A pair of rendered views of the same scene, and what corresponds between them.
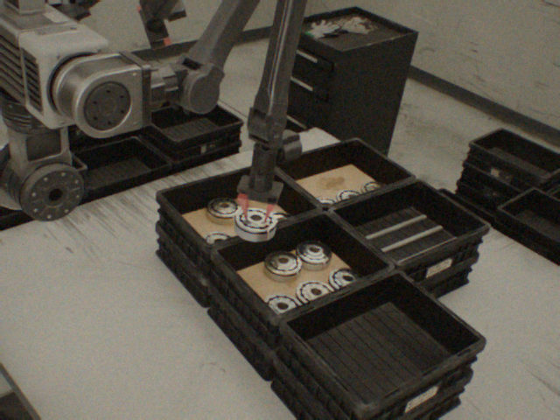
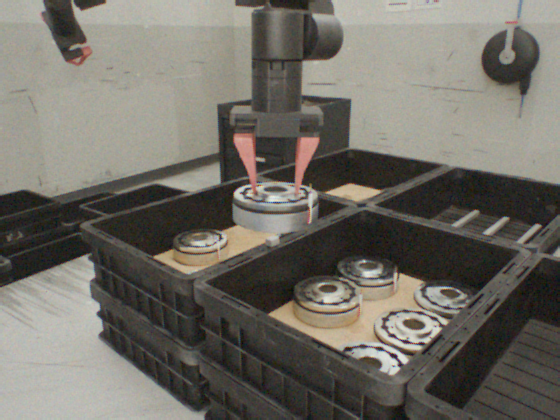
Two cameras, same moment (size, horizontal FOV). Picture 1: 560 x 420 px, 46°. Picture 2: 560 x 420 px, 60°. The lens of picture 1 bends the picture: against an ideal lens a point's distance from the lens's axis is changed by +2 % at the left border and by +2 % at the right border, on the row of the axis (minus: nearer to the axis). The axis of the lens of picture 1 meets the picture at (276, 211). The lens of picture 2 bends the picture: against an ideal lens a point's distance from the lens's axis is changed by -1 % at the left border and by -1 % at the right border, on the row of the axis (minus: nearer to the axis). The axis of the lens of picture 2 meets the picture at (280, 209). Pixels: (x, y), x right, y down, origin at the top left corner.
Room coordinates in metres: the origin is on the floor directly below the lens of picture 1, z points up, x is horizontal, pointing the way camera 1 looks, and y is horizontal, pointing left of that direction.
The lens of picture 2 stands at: (0.77, 0.11, 1.22)
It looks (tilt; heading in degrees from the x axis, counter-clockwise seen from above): 20 degrees down; 353
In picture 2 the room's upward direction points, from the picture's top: straight up
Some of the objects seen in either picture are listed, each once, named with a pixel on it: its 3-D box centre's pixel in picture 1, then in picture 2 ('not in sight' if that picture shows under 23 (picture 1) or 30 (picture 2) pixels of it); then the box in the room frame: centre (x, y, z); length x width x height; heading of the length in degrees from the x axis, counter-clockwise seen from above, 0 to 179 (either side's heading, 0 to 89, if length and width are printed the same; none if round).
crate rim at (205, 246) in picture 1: (239, 204); (225, 220); (1.57, 0.11, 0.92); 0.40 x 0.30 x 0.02; 131
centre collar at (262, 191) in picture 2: (255, 218); (275, 191); (1.33, 0.05, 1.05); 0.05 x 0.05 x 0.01
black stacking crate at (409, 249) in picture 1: (404, 234); (479, 227); (1.61, -0.39, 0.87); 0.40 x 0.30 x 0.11; 131
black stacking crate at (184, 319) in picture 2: (238, 218); (226, 247); (1.57, 0.11, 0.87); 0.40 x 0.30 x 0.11; 131
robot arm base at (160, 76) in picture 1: (149, 86); not in sight; (1.13, 0.27, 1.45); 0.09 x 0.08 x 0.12; 47
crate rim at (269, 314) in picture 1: (303, 262); (373, 273); (1.34, -0.09, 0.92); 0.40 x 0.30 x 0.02; 131
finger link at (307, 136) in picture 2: (262, 204); (285, 154); (1.32, 0.04, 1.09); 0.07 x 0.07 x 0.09; 84
